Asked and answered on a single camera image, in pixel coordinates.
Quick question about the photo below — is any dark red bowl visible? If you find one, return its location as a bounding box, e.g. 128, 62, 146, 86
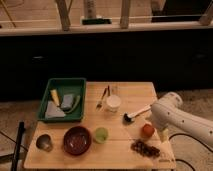
63, 126, 92, 156

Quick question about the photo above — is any black floor cable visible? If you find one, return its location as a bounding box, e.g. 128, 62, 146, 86
168, 132, 213, 171

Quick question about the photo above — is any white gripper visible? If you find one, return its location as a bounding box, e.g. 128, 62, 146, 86
149, 110, 170, 142

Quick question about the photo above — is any black pole stand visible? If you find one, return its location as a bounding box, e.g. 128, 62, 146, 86
10, 122, 25, 171

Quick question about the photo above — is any white handled black brush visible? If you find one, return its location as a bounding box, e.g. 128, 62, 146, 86
123, 105, 150, 123

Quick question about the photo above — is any green plastic tray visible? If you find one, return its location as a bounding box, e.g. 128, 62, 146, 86
37, 78, 86, 122

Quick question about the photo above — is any yellow corn piece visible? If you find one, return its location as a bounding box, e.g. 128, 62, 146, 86
50, 89, 60, 106

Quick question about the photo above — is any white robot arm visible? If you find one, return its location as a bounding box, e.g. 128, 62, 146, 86
150, 92, 213, 148

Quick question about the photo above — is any bunch of dark grapes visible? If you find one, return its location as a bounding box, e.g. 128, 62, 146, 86
131, 139, 160, 158

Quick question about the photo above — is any grey sponge block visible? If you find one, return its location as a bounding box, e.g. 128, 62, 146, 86
61, 94, 74, 110

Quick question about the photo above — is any clear glass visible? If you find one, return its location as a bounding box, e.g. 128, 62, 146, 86
111, 85, 118, 95

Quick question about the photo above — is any white paper cup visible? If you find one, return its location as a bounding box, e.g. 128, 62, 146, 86
106, 95, 121, 112

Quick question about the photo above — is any small metal cup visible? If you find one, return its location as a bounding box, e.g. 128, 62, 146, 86
36, 134, 53, 152

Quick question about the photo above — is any green base white post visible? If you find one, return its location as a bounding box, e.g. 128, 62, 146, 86
82, 0, 111, 25

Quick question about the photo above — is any grey folded cloth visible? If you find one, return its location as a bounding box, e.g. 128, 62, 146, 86
45, 101, 65, 118

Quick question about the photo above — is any green plastic cup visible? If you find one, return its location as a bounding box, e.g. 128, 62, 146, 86
94, 127, 108, 144

